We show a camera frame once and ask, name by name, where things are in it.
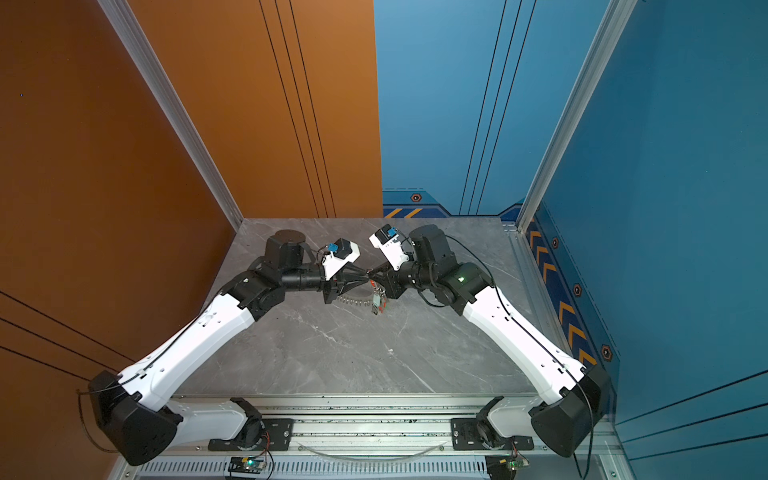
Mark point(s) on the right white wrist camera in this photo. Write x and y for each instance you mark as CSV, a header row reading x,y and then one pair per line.
x,y
394,246

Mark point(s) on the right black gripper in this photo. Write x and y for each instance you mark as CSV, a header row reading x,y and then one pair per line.
x,y
389,280

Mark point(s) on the aluminium rail frame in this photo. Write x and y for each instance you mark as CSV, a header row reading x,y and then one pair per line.
x,y
386,436

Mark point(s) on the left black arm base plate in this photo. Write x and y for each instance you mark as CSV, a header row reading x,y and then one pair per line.
x,y
273,434

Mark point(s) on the right green circuit board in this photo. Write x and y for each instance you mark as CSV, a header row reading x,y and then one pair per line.
x,y
505,467

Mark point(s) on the left aluminium corner post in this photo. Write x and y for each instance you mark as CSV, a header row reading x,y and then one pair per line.
x,y
127,27

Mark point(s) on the right aluminium corner post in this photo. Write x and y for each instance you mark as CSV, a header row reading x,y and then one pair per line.
x,y
608,34

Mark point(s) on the green circuit board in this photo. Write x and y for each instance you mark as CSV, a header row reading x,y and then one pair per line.
x,y
505,467
248,467

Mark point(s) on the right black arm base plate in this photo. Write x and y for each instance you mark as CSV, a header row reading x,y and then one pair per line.
x,y
472,434

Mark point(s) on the left green circuit board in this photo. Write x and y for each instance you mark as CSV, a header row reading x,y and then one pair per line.
x,y
248,467

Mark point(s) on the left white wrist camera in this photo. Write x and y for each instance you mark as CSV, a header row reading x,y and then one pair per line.
x,y
338,254

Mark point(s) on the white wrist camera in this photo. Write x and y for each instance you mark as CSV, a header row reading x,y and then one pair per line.
x,y
338,254
394,246

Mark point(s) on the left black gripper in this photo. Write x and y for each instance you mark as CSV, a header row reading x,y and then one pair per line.
x,y
338,285

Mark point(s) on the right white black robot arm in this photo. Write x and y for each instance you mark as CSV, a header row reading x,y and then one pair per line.
x,y
571,397

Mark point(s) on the aluminium corner post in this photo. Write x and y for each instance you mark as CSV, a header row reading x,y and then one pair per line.
x,y
608,34
127,27

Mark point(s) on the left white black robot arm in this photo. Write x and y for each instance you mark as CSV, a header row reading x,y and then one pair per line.
x,y
135,409

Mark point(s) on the bunch of coloured key tags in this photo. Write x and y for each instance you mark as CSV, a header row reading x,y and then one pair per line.
x,y
378,302

